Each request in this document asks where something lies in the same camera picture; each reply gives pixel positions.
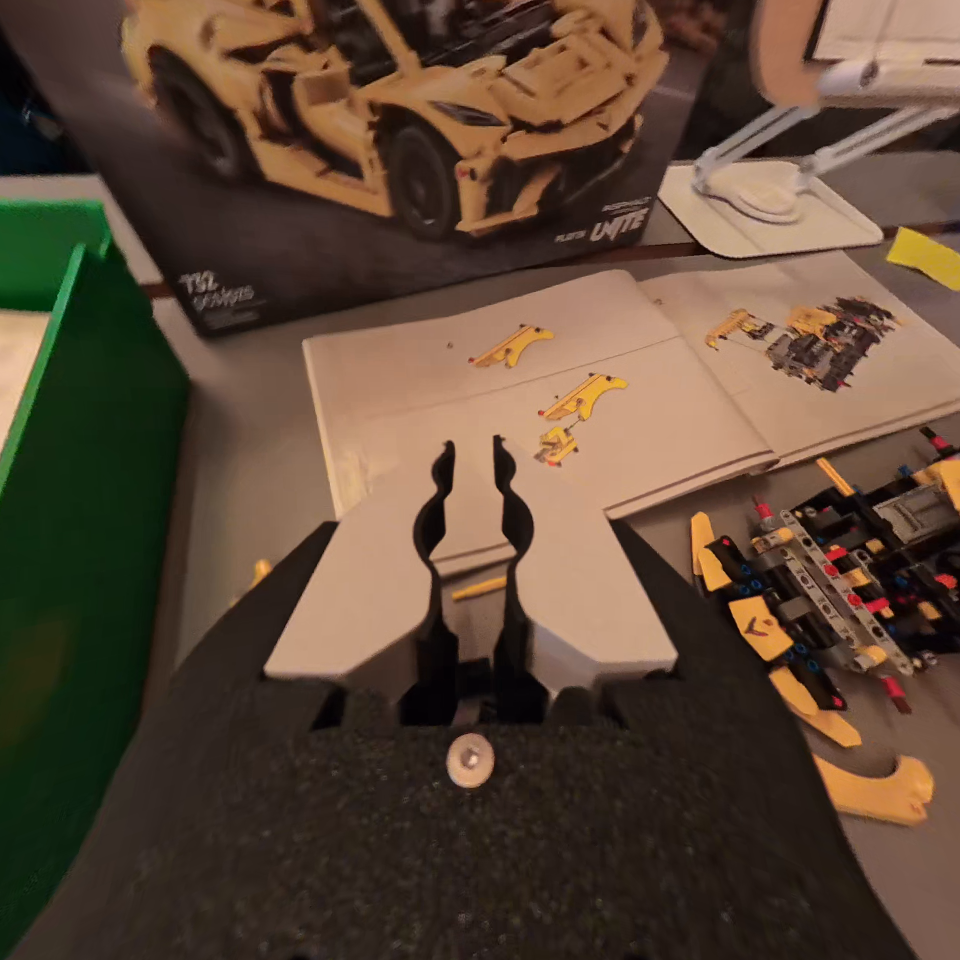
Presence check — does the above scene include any partly built yellow toy car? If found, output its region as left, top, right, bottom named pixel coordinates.
left=688, top=426, right=960, bottom=750

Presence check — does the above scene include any toy car set box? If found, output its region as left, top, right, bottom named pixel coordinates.
left=15, top=0, right=721, bottom=339

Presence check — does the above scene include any yellow wheel arch panel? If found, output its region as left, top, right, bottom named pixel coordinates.
left=813, top=753, right=936, bottom=828

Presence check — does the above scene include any yellow paper scrap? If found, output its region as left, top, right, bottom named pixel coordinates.
left=886, top=227, right=960, bottom=291

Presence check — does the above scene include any instruction booklet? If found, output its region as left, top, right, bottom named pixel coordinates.
left=302, top=251, right=960, bottom=579

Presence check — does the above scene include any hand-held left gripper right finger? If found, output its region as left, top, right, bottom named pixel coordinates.
left=491, top=435, right=680, bottom=725

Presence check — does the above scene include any green storage bin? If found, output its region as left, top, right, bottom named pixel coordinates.
left=0, top=198, right=192, bottom=939

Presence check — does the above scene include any printed instruction sheet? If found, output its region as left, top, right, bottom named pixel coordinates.
left=806, top=0, right=960, bottom=63

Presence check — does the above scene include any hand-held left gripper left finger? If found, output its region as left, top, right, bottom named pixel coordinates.
left=264, top=441, right=459, bottom=727

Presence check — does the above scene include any grey desk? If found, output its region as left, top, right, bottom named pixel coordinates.
left=0, top=153, right=960, bottom=939

